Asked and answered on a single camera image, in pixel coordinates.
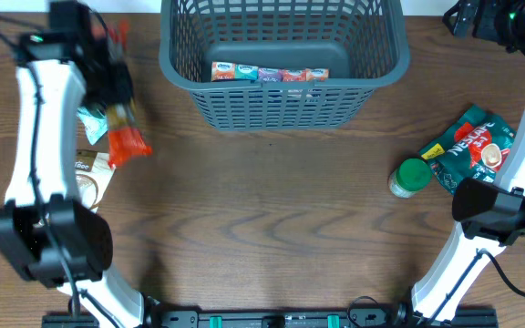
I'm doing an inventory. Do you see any orange spaghetti package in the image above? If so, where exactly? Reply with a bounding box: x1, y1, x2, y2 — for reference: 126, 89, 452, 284
94, 20, 152, 169

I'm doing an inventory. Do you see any multicolour tissue pack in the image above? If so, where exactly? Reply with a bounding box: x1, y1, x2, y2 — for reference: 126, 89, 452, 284
211, 61, 330, 83

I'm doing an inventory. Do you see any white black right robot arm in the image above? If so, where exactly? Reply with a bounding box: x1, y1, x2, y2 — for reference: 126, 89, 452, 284
391, 1, 525, 327

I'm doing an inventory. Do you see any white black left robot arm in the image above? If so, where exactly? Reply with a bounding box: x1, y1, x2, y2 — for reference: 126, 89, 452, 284
0, 1, 148, 327

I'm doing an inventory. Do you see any teal small snack packet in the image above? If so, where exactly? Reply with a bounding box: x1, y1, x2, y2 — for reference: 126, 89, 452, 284
77, 107, 108, 145

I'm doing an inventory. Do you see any grey plastic mesh basket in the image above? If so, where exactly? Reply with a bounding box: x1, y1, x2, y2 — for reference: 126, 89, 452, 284
159, 0, 410, 131

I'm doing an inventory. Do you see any green Nescafe coffee bag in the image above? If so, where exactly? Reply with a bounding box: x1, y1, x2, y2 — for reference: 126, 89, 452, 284
419, 106, 516, 194

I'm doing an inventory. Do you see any beige cream snack pouch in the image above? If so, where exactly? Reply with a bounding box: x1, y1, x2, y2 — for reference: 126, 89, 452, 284
38, 149, 117, 228

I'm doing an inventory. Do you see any green lid glass jar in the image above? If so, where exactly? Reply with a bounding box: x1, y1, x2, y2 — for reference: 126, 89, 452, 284
388, 159, 432, 199

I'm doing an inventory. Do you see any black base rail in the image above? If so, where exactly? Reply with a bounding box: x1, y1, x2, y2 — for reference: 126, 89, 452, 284
41, 302, 499, 328

